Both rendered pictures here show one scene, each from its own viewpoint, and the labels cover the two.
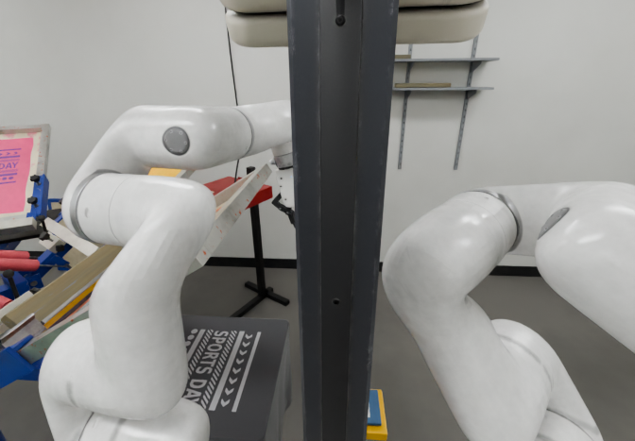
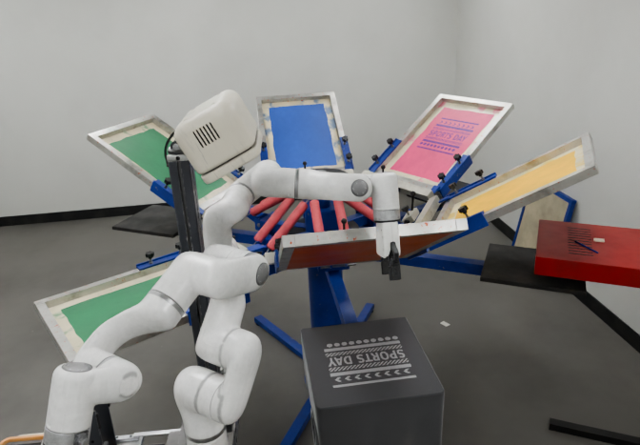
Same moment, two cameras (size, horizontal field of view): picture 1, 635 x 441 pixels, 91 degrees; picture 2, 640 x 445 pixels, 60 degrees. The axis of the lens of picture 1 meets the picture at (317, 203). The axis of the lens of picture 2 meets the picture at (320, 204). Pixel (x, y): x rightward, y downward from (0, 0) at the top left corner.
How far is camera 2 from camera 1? 1.40 m
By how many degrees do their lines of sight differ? 72
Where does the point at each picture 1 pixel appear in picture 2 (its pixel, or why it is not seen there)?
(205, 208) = (226, 209)
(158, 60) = not seen: outside the picture
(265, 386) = (360, 396)
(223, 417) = (327, 383)
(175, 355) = not seen: hidden behind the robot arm
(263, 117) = (310, 180)
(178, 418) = not seen: hidden behind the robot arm
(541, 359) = (225, 343)
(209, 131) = (254, 181)
